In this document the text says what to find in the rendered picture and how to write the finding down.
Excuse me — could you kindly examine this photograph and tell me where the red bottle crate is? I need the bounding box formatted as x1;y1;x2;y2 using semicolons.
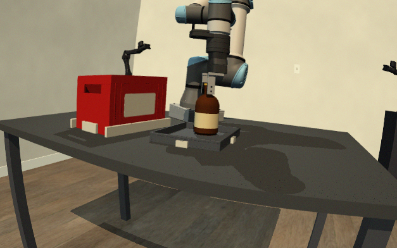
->
77;75;167;135

